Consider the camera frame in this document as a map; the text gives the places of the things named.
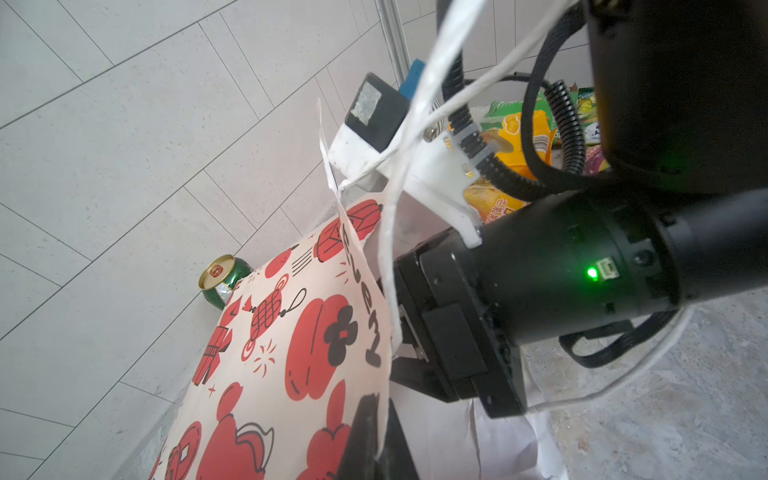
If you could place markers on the green yellow snack packet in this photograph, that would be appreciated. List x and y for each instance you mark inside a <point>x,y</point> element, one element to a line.
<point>588,115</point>

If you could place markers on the green white drink can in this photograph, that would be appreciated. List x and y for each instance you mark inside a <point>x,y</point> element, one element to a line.
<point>218,281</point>

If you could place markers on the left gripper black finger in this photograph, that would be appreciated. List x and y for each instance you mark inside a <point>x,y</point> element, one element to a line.
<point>376,450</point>

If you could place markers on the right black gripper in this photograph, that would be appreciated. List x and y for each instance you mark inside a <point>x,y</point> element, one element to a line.
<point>568,267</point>

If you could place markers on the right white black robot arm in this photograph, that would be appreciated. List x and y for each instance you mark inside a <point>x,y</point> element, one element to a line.
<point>635,133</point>

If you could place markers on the red white paper gift bag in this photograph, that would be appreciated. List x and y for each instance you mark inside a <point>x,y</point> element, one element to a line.
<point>296,348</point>

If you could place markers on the orange snack packet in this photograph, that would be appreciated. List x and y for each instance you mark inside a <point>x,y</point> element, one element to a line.
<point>595,161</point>

